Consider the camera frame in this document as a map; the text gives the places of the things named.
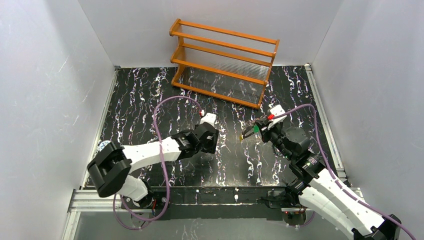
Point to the orange wooden rack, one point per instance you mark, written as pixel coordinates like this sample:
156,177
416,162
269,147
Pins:
221,63

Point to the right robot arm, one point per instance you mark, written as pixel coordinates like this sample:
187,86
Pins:
317,190

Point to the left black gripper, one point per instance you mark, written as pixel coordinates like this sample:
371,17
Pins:
208,139

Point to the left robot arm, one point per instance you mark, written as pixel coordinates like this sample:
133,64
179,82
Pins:
111,168

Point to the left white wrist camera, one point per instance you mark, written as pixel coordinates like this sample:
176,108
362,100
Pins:
207,117

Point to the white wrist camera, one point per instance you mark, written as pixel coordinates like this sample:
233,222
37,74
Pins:
276,115
207,117

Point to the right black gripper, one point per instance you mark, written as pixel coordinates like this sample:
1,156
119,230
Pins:
262,131

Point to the blue white round tin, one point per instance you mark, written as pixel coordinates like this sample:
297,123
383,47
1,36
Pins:
103,144

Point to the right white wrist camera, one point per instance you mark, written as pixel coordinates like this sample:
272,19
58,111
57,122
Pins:
276,115

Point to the silver metal keyring plate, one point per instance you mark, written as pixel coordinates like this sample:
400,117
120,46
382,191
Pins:
253,126

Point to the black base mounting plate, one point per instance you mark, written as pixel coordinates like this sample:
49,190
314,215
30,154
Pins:
265,202

